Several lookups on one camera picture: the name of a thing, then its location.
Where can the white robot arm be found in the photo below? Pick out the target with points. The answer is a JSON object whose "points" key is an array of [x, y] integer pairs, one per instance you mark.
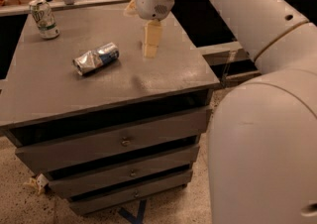
{"points": [[262, 143]]}

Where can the bottom grey drawer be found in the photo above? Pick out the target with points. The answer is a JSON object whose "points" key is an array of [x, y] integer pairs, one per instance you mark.
{"points": [[137, 191]]}

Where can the grey drawer cabinet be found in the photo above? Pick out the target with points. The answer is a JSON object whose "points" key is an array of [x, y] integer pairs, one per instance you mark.
{"points": [[45, 99]]}

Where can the crumpled paper scrap on floor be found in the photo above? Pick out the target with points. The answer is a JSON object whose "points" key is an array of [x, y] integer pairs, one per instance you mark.
{"points": [[38, 182]]}

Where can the crushed silver blue redbull can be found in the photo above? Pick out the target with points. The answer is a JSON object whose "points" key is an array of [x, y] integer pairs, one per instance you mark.
{"points": [[96, 58]]}

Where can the grey drawer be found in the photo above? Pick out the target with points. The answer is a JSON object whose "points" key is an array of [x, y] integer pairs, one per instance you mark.
{"points": [[137, 191], [104, 177], [55, 155]]}

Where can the grey metal railing frame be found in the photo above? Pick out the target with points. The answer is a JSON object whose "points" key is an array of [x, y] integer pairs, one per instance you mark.
{"points": [[199, 20]]}

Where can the top grey drawer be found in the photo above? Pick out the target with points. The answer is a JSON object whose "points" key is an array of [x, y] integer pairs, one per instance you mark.
{"points": [[55, 155]]}

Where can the green white 7up can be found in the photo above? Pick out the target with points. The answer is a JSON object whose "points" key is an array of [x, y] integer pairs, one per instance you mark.
{"points": [[43, 15]]}

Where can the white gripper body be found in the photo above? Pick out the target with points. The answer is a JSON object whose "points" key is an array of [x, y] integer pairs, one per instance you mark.
{"points": [[151, 2]]}

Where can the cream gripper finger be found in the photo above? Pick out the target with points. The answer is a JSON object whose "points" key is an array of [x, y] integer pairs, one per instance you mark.
{"points": [[131, 10], [153, 30]]}

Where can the middle grey drawer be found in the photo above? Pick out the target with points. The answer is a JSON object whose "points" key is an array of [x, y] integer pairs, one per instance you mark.
{"points": [[104, 177]]}

